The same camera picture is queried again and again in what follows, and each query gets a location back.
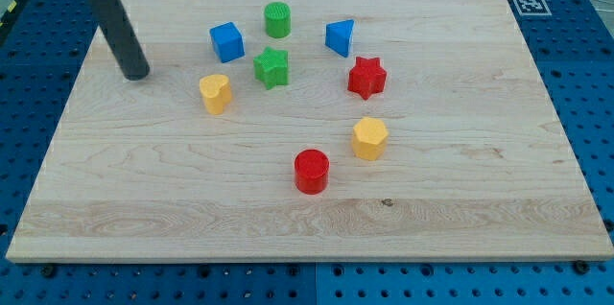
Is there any blue cube block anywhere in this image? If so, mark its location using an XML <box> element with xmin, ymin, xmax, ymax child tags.
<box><xmin>209</xmin><ymin>22</ymin><xmax>245</xmax><ymax>63</ymax></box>

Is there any yellow hexagon block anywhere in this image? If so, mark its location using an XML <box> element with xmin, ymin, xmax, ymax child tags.
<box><xmin>351</xmin><ymin>117</ymin><xmax>389</xmax><ymax>161</ymax></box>

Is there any black screw bottom left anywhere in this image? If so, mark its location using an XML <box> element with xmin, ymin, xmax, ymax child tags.
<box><xmin>40</xmin><ymin>265</ymin><xmax>57</xmax><ymax>278</ymax></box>

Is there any green cylinder block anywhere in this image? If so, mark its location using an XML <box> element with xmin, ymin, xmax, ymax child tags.
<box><xmin>264</xmin><ymin>2</ymin><xmax>292</xmax><ymax>38</ymax></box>

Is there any white fiducial marker tag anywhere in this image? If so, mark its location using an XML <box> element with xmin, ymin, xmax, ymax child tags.
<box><xmin>512</xmin><ymin>0</ymin><xmax>552</xmax><ymax>16</ymax></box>

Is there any black screw bottom right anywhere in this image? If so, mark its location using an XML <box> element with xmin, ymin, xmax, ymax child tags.
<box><xmin>573</xmin><ymin>260</ymin><xmax>590</xmax><ymax>275</ymax></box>

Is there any red cylinder block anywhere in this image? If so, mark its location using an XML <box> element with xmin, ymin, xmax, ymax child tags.
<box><xmin>294</xmin><ymin>149</ymin><xmax>330</xmax><ymax>195</ymax></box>

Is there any red star block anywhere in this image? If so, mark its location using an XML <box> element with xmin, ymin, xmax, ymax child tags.
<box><xmin>347</xmin><ymin>57</ymin><xmax>388</xmax><ymax>100</ymax></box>

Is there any yellow heart block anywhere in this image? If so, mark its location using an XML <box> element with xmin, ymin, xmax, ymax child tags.
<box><xmin>199</xmin><ymin>74</ymin><xmax>233</xmax><ymax>115</ymax></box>

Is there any green star block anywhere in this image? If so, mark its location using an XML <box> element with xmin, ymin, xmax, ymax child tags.
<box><xmin>253</xmin><ymin>47</ymin><xmax>289</xmax><ymax>90</ymax></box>

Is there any blue triangle block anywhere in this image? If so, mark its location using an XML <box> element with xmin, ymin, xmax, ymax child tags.
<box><xmin>324</xmin><ymin>19</ymin><xmax>355</xmax><ymax>58</ymax></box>

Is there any black screw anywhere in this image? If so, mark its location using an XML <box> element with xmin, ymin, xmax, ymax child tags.
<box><xmin>573</xmin><ymin>260</ymin><xmax>590</xmax><ymax>275</ymax></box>
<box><xmin>40</xmin><ymin>265</ymin><xmax>57</xmax><ymax>278</ymax></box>

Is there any wooden board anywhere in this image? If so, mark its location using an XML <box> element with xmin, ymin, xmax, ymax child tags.
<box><xmin>7</xmin><ymin>0</ymin><xmax>613</xmax><ymax>264</ymax></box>

